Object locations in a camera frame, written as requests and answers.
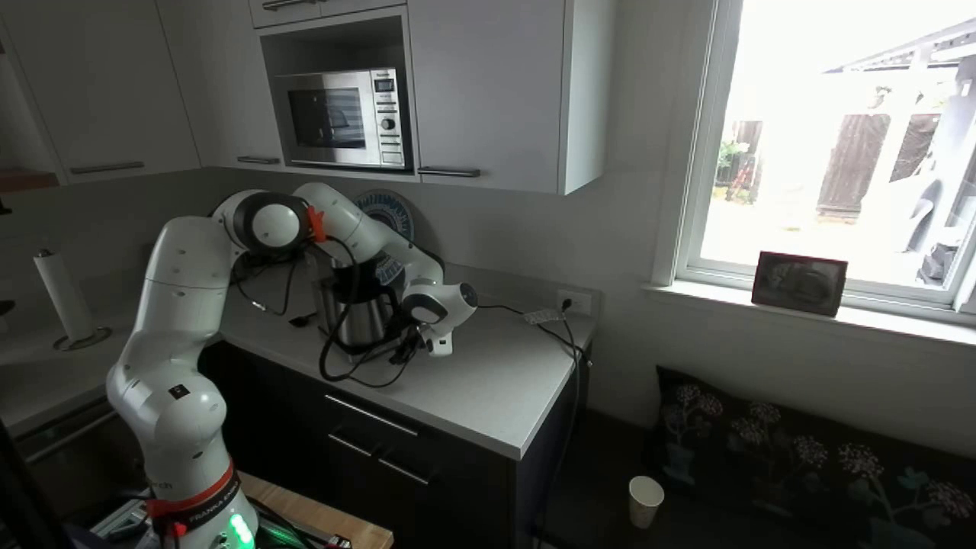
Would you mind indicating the stainless steel microwave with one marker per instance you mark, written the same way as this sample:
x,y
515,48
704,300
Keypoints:
x,y
341,116

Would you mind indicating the white wall outlet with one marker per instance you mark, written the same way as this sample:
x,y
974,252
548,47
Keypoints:
x,y
574,302

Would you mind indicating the white framed window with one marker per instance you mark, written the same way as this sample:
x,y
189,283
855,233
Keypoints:
x,y
844,132

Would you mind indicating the blue and white decorative plate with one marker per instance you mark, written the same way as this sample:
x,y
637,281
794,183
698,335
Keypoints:
x,y
394,210

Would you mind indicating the dark lower drawer cabinet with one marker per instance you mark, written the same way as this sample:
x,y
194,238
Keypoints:
x,y
447,475

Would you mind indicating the paper towel roll on stand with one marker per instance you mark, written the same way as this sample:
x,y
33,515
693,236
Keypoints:
x,y
62,294

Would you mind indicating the black and steel coffee machine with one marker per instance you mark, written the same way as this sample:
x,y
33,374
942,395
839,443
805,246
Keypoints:
x,y
351,279

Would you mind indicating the wooden wall shelf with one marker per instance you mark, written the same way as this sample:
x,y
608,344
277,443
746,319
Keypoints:
x,y
25,180

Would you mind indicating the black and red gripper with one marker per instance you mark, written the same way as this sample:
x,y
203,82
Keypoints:
x,y
427,323

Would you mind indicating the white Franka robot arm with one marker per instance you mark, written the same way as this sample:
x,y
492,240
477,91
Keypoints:
x,y
173,307

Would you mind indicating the white upper cabinet door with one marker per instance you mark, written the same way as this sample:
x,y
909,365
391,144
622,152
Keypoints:
x,y
489,91
102,80
238,80

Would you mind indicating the wooden table board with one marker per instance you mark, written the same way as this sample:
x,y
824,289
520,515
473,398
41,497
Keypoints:
x,y
314,512

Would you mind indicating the small dark picture frame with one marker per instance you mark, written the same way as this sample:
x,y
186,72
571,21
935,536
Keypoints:
x,y
799,283

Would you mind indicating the dark floral bench cushion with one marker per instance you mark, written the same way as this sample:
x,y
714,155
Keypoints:
x,y
811,459

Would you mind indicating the steel thermal carafe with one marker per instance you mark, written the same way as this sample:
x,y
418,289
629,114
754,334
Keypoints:
x,y
365,321

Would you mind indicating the white paper cup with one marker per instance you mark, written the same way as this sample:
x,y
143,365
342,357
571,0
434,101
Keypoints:
x,y
644,500

